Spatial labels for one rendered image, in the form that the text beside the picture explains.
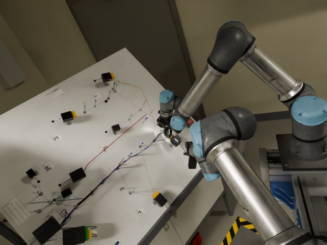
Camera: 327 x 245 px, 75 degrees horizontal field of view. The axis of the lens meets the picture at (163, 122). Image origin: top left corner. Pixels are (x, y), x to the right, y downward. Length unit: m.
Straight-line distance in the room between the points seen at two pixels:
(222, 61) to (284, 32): 1.97
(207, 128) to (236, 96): 2.35
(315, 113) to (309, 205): 0.36
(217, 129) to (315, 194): 0.55
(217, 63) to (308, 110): 0.38
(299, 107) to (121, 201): 0.98
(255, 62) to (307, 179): 0.55
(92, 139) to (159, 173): 0.46
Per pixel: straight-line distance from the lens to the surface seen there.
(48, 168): 1.31
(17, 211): 1.32
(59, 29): 3.53
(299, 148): 1.06
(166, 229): 1.50
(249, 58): 0.96
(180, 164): 1.42
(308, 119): 0.95
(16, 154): 1.37
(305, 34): 2.80
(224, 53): 0.81
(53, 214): 1.29
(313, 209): 1.04
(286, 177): 1.14
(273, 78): 1.00
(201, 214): 1.77
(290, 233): 0.60
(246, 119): 0.72
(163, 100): 1.09
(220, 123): 0.69
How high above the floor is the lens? 1.93
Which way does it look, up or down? 31 degrees down
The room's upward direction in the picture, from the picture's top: 22 degrees counter-clockwise
